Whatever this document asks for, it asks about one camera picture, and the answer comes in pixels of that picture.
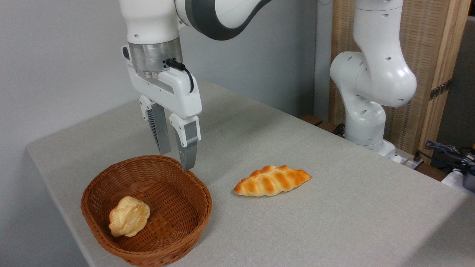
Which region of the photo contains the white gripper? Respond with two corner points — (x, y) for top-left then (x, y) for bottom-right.
(126, 64), (203, 172)

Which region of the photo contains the golden braided bread loaf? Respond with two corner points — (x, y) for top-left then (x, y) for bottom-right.
(233, 165), (312, 197)

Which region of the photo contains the brown wicker basket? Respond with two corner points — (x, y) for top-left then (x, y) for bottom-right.
(81, 155), (213, 267)

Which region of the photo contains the pale round bread roll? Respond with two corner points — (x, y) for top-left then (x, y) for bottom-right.
(108, 196), (151, 238)

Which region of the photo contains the brown wooden block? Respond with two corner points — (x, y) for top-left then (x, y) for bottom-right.
(299, 114), (324, 126)

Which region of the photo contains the wooden woven screen panel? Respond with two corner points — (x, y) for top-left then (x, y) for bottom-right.
(328, 0), (472, 165)

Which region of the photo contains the black metal screen hinge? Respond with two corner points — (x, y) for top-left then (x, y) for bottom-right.
(429, 79), (452, 100)

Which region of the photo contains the grey plastic box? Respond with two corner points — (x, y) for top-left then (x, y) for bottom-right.
(462, 172), (475, 193)

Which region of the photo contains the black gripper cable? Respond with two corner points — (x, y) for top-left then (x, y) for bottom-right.
(165, 58), (194, 93)

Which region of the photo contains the dark cable bundle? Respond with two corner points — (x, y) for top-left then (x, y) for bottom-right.
(424, 140), (475, 172)

